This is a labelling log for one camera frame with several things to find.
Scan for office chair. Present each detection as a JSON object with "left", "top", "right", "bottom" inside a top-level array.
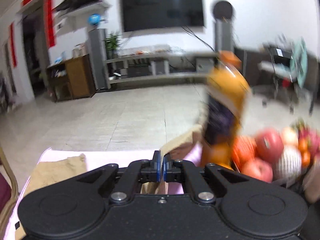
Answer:
[{"left": 259, "top": 34, "right": 315, "bottom": 115}]

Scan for dark fruit tray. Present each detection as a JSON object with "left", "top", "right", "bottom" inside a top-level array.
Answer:
[{"left": 231, "top": 160, "right": 309, "bottom": 189}]

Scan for maroon banquet chair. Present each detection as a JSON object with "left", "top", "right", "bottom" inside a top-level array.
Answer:
[{"left": 0, "top": 142, "right": 19, "bottom": 220}]

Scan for khaki shorts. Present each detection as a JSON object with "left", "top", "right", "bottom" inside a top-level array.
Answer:
[{"left": 15, "top": 124, "right": 203, "bottom": 240}]

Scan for teal cloth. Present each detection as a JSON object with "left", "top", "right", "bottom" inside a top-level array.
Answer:
[{"left": 290, "top": 37, "right": 308, "bottom": 89}]

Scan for tall grey speaker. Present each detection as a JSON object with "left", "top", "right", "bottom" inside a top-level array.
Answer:
[
  {"left": 88, "top": 28, "right": 112, "bottom": 90},
  {"left": 214, "top": 20, "right": 234, "bottom": 53}
]

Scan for white wall shelf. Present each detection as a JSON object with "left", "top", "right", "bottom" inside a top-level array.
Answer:
[{"left": 54, "top": 1, "right": 110, "bottom": 18}]

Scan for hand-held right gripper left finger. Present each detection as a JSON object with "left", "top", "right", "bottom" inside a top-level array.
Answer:
[{"left": 75, "top": 151, "right": 161, "bottom": 204}]

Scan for orange juice bottle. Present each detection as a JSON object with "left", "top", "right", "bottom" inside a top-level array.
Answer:
[{"left": 200, "top": 51, "right": 252, "bottom": 170}]

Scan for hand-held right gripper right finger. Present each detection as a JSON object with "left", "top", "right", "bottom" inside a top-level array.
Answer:
[{"left": 162, "top": 153, "right": 250, "bottom": 204}]

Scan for pale apple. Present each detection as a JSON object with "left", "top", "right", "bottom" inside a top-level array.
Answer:
[{"left": 281, "top": 127, "right": 299, "bottom": 147}]

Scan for potted green plant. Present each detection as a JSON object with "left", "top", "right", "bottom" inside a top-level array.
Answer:
[{"left": 104, "top": 31, "right": 123, "bottom": 58}]

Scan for grey tv stand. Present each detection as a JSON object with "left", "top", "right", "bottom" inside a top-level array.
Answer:
[{"left": 105, "top": 45, "right": 218, "bottom": 83}]

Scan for small grey speaker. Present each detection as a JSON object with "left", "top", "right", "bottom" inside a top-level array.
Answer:
[{"left": 150, "top": 59, "right": 170, "bottom": 75}]

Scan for fruit in white foam net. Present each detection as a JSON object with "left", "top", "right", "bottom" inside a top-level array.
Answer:
[{"left": 274, "top": 146, "right": 303, "bottom": 180}]

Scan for round black disc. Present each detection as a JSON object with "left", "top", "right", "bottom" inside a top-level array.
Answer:
[{"left": 211, "top": 0, "right": 235, "bottom": 20}]

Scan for wooden cabinet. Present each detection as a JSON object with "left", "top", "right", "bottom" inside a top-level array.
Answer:
[{"left": 47, "top": 54, "right": 97, "bottom": 103}]

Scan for wall television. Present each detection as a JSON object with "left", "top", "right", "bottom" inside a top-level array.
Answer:
[{"left": 120, "top": 0, "right": 207, "bottom": 33}]

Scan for blue globe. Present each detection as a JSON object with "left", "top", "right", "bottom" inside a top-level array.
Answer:
[{"left": 88, "top": 14, "right": 101, "bottom": 26}]

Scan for purple towel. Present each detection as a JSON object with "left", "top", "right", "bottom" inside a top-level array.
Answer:
[{"left": 5, "top": 144, "right": 204, "bottom": 240}]

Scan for fruit in orange foam net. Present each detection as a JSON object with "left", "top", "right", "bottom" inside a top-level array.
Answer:
[{"left": 231, "top": 136, "right": 258, "bottom": 168}]

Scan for pink dragon fruit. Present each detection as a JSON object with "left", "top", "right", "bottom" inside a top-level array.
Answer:
[{"left": 296, "top": 120, "right": 320, "bottom": 155}]

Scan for long red wall banner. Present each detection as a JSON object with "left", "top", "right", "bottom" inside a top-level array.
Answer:
[{"left": 44, "top": 0, "right": 56, "bottom": 48}]

